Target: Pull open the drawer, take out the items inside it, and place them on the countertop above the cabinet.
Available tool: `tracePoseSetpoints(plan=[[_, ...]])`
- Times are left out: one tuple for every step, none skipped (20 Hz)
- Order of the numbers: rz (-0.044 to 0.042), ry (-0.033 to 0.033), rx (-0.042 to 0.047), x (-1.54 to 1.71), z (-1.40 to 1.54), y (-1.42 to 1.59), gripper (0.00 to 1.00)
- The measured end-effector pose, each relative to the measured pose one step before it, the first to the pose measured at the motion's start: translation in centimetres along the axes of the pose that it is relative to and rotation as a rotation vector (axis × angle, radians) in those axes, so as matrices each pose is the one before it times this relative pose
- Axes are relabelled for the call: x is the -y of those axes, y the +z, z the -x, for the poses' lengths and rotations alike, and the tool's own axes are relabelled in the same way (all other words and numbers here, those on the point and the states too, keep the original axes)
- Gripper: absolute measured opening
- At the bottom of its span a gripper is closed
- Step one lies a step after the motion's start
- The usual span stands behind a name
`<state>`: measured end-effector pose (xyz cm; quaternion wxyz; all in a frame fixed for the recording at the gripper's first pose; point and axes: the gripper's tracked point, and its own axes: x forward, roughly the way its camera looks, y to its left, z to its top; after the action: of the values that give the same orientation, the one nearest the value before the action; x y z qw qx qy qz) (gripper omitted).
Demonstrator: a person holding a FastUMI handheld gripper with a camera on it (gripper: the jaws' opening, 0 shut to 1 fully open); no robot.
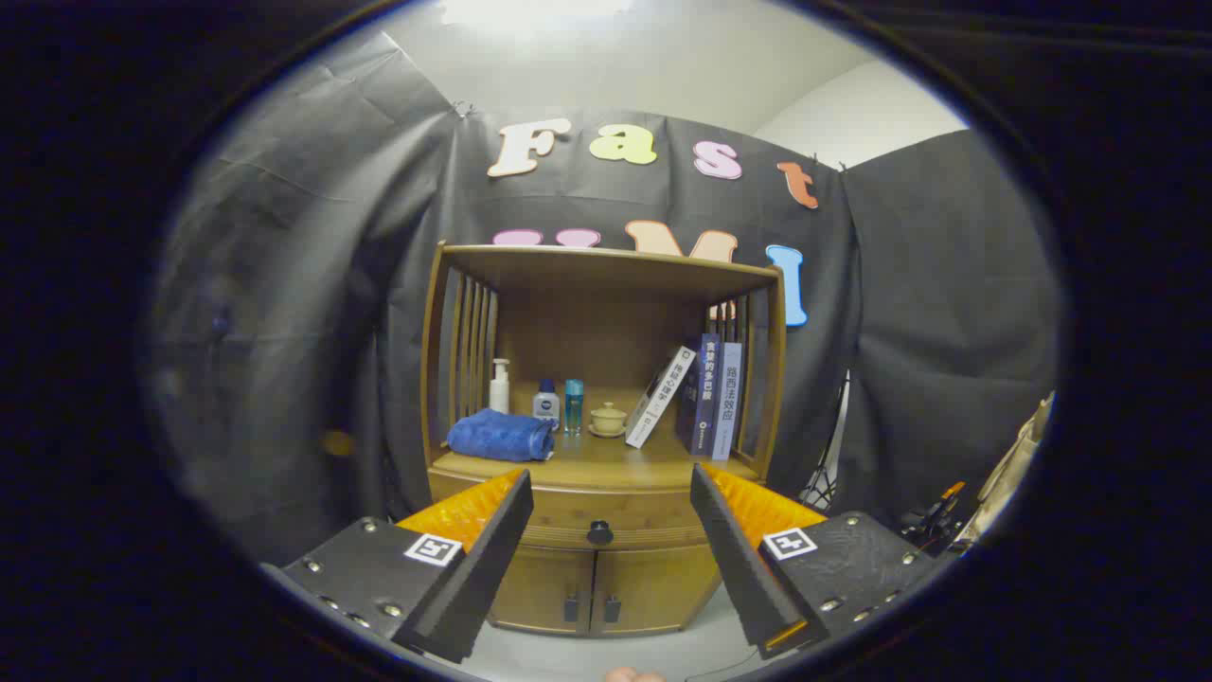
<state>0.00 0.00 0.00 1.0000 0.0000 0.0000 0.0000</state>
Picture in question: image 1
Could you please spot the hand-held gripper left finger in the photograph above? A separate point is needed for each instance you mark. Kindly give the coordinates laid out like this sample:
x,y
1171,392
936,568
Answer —
x,y
483,568

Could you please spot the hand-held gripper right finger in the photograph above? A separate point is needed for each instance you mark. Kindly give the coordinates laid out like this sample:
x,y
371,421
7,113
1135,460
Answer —
x,y
734,568

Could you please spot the wooden drawer with black knob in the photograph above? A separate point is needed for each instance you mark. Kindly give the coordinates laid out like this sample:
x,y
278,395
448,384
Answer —
x,y
568,511

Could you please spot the wooden cabinet door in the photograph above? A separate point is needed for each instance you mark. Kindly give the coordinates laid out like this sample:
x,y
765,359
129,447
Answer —
x,y
653,587
540,587

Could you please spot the wooden cabinet countertop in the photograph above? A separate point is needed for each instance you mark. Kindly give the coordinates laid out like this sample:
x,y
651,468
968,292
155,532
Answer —
x,y
606,455

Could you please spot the wooden cabinet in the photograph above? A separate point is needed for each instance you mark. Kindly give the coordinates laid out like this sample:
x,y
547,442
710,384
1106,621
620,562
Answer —
x,y
606,322

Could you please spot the black tripod stand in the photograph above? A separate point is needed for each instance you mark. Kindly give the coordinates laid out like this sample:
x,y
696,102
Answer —
x,y
826,488

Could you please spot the folded blue towel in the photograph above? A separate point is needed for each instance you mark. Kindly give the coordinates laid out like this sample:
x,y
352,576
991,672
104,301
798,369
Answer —
x,y
497,436

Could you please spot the pale lavender book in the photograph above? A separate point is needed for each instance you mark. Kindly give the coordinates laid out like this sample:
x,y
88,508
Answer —
x,y
727,407

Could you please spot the white bottle with blue cap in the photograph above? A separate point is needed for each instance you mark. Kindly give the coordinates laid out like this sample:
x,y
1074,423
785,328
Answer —
x,y
546,407

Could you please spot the dark blue book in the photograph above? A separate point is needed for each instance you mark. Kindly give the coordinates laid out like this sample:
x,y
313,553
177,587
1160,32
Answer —
x,y
703,398

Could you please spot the white pump bottle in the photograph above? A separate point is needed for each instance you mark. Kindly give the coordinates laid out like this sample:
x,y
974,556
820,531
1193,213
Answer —
x,y
499,393

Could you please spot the clear blue bottle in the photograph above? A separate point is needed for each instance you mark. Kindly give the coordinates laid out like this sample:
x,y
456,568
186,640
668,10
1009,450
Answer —
x,y
574,407

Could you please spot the white book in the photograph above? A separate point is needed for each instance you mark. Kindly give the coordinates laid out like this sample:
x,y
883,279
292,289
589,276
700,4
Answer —
x,y
660,398

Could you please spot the beige lidded teacup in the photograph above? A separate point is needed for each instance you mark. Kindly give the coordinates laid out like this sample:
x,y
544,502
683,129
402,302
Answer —
x,y
608,420

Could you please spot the black clamp with orange tip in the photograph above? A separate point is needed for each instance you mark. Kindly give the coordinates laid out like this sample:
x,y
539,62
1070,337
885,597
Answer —
x,y
937,516

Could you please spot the beige cloth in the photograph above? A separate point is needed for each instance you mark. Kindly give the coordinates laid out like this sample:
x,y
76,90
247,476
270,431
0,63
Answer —
x,y
1018,464

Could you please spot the black backdrop cloth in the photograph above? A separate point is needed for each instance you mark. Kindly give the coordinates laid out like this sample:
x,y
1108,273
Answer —
x,y
331,284

